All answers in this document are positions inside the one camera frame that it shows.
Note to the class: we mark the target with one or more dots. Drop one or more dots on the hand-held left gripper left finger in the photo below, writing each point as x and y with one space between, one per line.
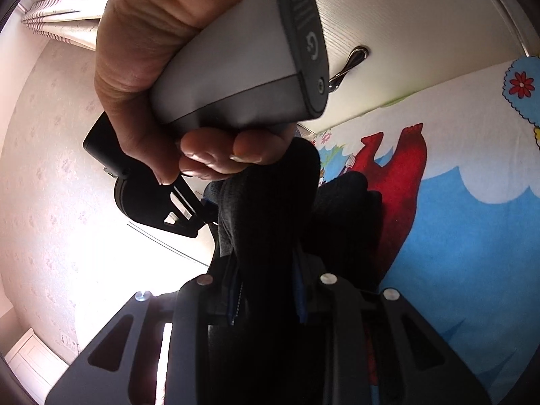
230 303

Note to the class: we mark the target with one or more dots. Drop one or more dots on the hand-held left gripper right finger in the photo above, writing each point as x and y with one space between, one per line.
300 299

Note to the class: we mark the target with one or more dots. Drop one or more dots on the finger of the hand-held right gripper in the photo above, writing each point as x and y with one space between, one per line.
198 216

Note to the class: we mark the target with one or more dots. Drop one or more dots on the black pants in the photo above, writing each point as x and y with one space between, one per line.
270 219

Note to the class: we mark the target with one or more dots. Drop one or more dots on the person's right hand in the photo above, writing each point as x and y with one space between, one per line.
152 29

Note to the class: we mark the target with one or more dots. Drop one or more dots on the white wardrobe door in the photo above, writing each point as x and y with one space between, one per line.
400 42

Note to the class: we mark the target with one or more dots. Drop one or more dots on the cartoon printed bed sheet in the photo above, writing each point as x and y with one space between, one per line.
464 240

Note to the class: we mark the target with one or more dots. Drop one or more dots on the striped cloth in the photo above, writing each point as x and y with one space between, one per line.
59 21

